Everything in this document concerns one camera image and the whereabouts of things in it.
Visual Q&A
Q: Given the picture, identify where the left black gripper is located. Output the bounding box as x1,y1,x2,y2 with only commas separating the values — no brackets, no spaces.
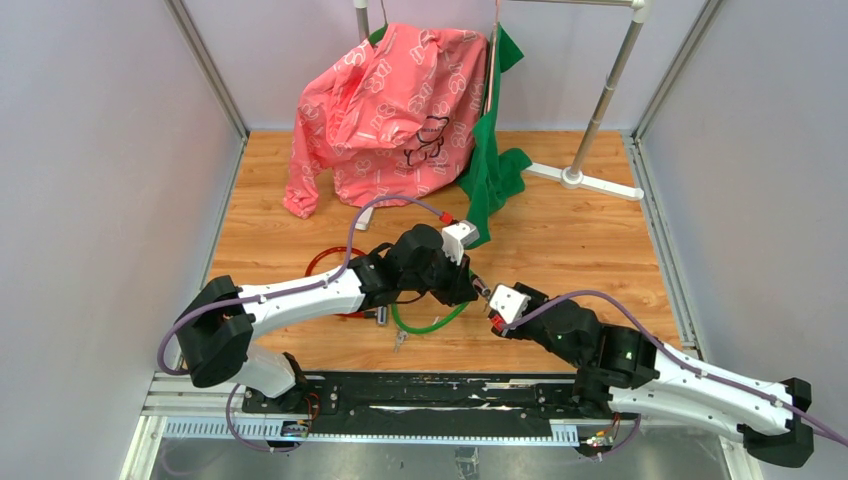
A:
401,246,479,308

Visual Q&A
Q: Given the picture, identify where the red cable lock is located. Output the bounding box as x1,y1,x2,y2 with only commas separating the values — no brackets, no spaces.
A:
305,246,388,327

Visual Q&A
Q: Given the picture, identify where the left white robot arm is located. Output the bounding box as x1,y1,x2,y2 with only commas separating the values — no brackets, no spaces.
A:
174,221,479,413

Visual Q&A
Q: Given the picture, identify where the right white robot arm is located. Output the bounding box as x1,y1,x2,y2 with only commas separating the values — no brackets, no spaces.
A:
488,283,814,468

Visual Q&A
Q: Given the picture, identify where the green cloth garment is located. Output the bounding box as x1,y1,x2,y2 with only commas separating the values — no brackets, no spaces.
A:
457,25,532,249

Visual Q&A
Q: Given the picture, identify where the pink patterned jacket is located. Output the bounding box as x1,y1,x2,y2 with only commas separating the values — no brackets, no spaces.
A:
282,23,489,218

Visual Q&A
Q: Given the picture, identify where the white metal clothes rack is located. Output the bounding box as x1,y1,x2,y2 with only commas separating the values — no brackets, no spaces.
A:
352,0,654,231

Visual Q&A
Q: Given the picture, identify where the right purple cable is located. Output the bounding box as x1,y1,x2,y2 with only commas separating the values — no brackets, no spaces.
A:
490,290,848,450

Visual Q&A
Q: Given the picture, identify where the purple cable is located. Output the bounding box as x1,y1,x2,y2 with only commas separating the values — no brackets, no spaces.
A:
490,290,848,450
156,195,455,455

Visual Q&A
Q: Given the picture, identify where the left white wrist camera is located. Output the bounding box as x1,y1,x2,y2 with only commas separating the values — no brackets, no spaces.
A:
440,220,480,265

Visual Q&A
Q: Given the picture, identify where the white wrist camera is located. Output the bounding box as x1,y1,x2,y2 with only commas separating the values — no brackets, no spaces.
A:
488,284,531,328
440,220,480,265

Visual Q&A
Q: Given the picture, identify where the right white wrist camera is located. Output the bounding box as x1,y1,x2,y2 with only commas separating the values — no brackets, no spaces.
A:
488,284,531,328

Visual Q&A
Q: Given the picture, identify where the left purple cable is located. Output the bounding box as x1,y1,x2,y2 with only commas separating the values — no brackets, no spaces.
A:
156,195,455,455

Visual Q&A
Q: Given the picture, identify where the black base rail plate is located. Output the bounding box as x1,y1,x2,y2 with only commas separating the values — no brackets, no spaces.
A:
237,371,614,439

